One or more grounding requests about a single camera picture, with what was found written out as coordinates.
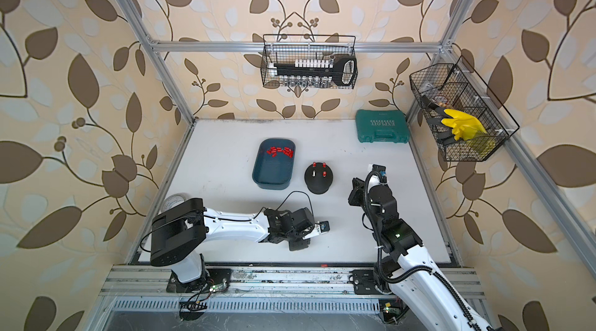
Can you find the black pliers in basket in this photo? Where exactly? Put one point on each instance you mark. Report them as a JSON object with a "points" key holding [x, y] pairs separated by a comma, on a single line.
{"points": [[444, 133]]}

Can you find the black wire basket right wall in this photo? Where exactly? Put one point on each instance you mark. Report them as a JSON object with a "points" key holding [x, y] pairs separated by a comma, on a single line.
{"points": [[457, 86]]}

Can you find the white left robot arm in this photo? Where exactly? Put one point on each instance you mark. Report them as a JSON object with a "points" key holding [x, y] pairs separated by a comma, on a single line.
{"points": [[184, 223]]}

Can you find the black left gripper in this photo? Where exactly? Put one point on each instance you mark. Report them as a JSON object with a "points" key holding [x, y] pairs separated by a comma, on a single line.
{"points": [[298, 245]]}

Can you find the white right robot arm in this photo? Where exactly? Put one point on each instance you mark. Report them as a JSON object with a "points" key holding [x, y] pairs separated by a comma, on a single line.
{"points": [[404, 266]]}

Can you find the black wire basket back wall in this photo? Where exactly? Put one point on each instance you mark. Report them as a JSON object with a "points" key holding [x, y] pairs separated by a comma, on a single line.
{"points": [[283, 48]]}

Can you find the black dome screw fixture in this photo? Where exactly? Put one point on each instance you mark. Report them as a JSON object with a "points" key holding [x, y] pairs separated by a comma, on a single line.
{"points": [[318, 185]]}

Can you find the dark teal plastic tray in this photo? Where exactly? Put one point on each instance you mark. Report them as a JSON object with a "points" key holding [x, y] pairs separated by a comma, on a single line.
{"points": [[273, 173]]}

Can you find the black wire basket wall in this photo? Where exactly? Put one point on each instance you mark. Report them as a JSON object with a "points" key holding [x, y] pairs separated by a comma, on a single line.
{"points": [[283, 48], [457, 86]]}

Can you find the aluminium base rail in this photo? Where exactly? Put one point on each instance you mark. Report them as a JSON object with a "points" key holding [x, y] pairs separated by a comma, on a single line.
{"points": [[252, 289]]}

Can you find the black socket set holder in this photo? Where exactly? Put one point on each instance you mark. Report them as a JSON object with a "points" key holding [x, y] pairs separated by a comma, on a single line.
{"points": [[340, 71]]}

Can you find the green plastic tool case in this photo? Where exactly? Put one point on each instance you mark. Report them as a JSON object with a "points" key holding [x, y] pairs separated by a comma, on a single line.
{"points": [[382, 126]]}

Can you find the clear tape roll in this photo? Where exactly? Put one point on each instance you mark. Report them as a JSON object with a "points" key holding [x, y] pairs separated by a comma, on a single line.
{"points": [[172, 201]]}

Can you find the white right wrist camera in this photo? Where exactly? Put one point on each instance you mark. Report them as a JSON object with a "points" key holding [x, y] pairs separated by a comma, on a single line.
{"points": [[378, 174]]}

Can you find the yellow rubber glove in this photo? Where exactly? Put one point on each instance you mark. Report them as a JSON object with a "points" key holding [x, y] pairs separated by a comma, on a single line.
{"points": [[465, 126]]}

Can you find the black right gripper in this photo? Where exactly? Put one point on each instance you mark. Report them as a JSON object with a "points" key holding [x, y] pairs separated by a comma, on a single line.
{"points": [[358, 191]]}

